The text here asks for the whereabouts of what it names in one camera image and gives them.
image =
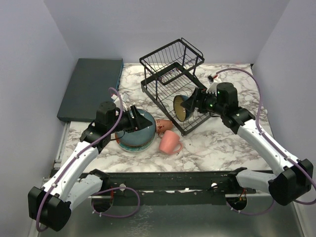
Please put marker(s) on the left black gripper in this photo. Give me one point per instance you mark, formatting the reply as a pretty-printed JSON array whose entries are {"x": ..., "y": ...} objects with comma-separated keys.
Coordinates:
[{"x": 139, "y": 121}]

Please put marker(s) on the black wire dish rack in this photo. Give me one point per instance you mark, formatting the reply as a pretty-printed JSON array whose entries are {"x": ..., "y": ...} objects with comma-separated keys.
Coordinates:
[{"x": 170, "y": 71}]

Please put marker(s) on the printed salmon coffee mug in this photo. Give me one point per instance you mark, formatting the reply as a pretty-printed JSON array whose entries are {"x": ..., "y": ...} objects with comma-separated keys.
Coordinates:
[{"x": 163, "y": 125}]

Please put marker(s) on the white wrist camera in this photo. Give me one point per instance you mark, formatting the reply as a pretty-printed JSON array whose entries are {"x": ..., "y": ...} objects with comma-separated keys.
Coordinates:
[
  {"x": 214, "y": 80},
  {"x": 124, "y": 97}
]

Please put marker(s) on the teal patterned bottom plate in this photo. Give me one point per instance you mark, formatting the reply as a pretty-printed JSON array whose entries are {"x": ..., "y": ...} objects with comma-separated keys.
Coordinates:
[{"x": 135, "y": 149}]

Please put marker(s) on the white bowl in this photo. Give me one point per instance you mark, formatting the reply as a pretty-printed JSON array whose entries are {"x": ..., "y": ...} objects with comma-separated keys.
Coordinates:
[{"x": 204, "y": 98}]

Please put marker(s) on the plain pink mug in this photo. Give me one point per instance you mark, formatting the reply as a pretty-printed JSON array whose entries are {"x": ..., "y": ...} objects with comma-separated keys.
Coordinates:
[{"x": 170, "y": 143}]

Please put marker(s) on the dark grey flat box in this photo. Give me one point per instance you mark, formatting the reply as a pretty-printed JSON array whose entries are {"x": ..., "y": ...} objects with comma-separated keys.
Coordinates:
[{"x": 88, "y": 88}]

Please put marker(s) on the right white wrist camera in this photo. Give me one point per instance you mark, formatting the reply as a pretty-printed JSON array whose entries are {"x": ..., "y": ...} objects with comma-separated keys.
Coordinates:
[{"x": 214, "y": 80}]

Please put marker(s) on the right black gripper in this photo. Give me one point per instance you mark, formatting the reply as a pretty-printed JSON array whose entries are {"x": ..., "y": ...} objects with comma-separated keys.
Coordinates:
[{"x": 192, "y": 102}]

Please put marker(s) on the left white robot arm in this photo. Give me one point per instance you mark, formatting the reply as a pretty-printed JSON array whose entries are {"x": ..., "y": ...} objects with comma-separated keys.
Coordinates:
[{"x": 52, "y": 204}]

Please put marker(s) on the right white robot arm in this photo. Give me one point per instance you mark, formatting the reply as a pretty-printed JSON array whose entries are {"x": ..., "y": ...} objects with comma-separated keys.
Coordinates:
[{"x": 291, "y": 177}]

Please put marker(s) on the dark bowl beige inside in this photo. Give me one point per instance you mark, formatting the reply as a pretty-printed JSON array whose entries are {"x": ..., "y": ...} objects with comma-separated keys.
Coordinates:
[{"x": 181, "y": 113}]

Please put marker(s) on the black mounting rail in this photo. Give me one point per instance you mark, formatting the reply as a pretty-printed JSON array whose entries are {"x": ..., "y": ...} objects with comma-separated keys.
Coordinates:
[{"x": 169, "y": 188}]

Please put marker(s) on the blue glazed floral plate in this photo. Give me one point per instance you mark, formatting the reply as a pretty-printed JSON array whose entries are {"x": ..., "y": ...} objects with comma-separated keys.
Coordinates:
[{"x": 138, "y": 137}]

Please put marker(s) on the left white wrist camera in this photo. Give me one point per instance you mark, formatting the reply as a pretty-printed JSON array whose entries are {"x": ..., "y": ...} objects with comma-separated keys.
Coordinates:
[{"x": 124, "y": 97}]

